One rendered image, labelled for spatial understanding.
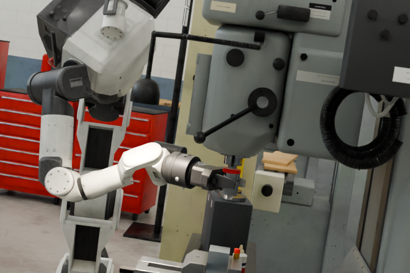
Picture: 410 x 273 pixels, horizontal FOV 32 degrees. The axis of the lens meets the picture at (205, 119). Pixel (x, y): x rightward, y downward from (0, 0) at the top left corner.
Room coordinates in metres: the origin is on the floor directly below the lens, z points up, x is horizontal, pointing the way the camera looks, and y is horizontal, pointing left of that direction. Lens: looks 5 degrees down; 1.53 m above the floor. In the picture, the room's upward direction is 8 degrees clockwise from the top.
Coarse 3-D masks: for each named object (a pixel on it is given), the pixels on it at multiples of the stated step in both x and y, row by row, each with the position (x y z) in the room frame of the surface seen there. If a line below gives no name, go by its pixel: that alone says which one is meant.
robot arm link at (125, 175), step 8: (144, 144) 1.89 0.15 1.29; (152, 144) 1.88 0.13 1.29; (128, 152) 1.88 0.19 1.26; (136, 152) 1.88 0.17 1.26; (144, 152) 1.87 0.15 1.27; (152, 152) 1.86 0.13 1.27; (160, 152) 1.86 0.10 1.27; (120, 160) 1.89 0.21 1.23; (128, 160) 1.86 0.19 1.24; (136, 160) 1.86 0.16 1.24; (144, 160) 1.85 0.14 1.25; (152, 160) 1.85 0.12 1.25; (120, 168) 1.87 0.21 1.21; (128, 168) 1.85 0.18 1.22; (136, 168) 1.86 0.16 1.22; (120, 176) 1.88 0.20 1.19; (128, 176) 1.87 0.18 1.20; (128, 184) 1.89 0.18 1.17
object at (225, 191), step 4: (224, 172) 1.78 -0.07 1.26; (224, 176) 1.78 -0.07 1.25; (228, 176) 1.78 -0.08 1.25; (232, 176) 1.77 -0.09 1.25; (236, 176) 1.78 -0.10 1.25; (236, 180) 1.78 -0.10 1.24; (236, 184) 1.78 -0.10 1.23; (220, 188) 1.79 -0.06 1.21; (224, 188) 1.78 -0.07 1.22; (228, 188) 1.77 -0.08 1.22; (236, 188) 1.78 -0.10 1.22; (220, 192) 1.79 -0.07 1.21; (224, 192) 1.78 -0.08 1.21; (228, 192) 1.77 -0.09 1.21; (232, 192) 1.78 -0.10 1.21; (236, 192) 1.78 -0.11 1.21
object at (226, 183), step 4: (216, 176) 1.78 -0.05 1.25; (220, 176) 1.78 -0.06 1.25; (212, 180) 1.78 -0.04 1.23; (216, 180) 1.77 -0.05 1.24; (220, 180) 1.77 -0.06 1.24; (224, 180) 1.77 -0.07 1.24; (228, 180) 1.76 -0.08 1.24; (232, 180) 1.76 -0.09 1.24; (216, 184) 1.78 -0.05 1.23; (220, 184) 1.77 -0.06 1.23; (224, 184) 1.77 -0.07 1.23; (228, 184) 1.76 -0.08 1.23; (232, 184) 1.76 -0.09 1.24; (232, 188) 1.76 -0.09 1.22
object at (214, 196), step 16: (208, 192) 2.32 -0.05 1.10; (240, 192) 2.27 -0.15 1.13; (208, 208) 2.25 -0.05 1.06; (224, 208) 2.13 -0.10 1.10; (240, 208) 2.13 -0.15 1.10; (208, 224) 2.19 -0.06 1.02; (224, 224) 2.13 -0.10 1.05; (240, 224) 2.13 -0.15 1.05; (208, 240) 2.14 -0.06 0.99; (224, 240) 2.13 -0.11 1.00; (240, 240) 2.13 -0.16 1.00
